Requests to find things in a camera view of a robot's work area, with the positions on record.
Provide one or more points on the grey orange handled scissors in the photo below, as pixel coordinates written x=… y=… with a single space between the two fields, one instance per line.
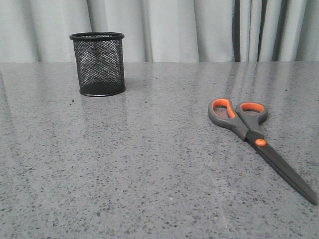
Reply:
x=244 y=120

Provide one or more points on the black mesh pen cup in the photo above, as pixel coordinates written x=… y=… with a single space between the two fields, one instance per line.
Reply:
x=99 y=61

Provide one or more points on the grey pleated curtain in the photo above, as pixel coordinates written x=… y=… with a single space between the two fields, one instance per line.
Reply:
x=164 y=30

